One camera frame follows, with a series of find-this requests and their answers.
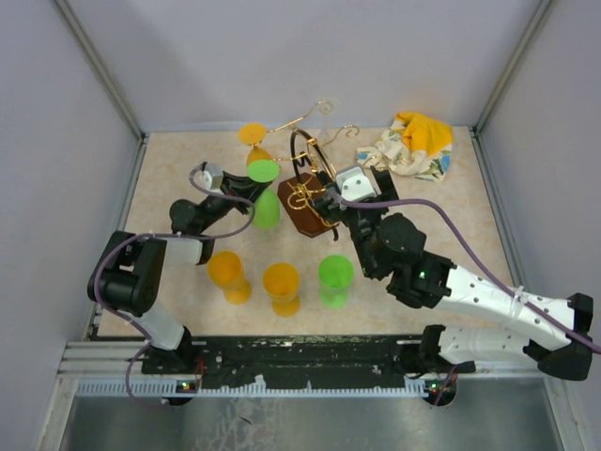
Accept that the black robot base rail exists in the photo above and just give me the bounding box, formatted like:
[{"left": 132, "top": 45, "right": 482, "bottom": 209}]
[{"left": 142, "top": 334, "right": 452, "bottom": 389}]

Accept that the gold wire wine glass rack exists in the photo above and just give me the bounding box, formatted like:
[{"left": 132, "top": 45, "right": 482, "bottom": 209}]
[{"left": 257, "top": 98, "right": 361, "bottom": 243}]

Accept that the yellow floral cloth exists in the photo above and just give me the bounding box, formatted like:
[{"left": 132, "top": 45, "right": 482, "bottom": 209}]
[{"left": 356, "top": 112, "right": 454, "bottom": 182}]

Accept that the yellow goblet front middle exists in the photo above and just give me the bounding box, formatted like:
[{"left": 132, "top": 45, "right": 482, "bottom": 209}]
[{"left": 262, "top": 263, "right": 301, "bottom": 318}]

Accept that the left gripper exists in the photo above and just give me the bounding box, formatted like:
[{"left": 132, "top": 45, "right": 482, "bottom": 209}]
[{"left": 199, "top": 171, "right": 273, "bottom": 234}]

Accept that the green goblet front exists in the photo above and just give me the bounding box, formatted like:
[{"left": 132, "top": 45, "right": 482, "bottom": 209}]
[{"left": 318, "top": 255, "right": 354, "bottom": 309}]

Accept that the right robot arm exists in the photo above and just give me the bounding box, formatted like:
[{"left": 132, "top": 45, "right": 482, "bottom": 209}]
[{"left": 311, "top": 164, "right": 600, "bottom": 381}]

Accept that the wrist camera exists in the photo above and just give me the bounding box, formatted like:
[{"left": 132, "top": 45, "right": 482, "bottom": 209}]
[
  {"left": 189, "top": 162, "right": 224, "bottom": 194},
  {"left": 334, "top": 164, "right": 377, "bottom": 202}
]

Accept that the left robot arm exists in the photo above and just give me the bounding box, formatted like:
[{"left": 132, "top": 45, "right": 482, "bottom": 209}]
[{"left": 86, "top": 163, "right": 270, "bottom": 373}]

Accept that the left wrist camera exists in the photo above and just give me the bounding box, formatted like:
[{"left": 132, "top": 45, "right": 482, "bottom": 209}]
[{"left": 189, "top": 162, "right": 224, "bottom": 194}]

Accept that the green goblet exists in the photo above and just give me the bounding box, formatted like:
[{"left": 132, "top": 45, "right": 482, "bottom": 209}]
[
  {"left": 247, "top": 160, "right": 280, "bottom": 229},
  {"left": 318, "top": 255, "right": 354, "bottom": 309}
]

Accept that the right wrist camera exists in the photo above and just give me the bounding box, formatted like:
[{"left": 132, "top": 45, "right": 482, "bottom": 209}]
[{"left": 334, "top": 164, "right": 377, "bottom": 202}]

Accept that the clear wine glass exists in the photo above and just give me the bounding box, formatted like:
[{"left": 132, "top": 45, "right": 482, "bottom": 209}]
[{"left": 316, "top": 99, "right": 335, "bottom": 147}]

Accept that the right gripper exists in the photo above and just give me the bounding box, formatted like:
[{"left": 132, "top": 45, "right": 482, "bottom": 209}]
[{"left": 314, "top": 165, "right": 398, "bottom": 279}]

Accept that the yellow goblet front left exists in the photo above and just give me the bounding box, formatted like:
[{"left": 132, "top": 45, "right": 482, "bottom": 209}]
[{"left": 208, "top": 251, "right": 252, "bottom": 305}]

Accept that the yellow plastic goblet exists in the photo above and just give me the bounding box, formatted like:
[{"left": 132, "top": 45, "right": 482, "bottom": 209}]
[{"left": 238, "top": 122, "right": 272, "bottom": 165}]

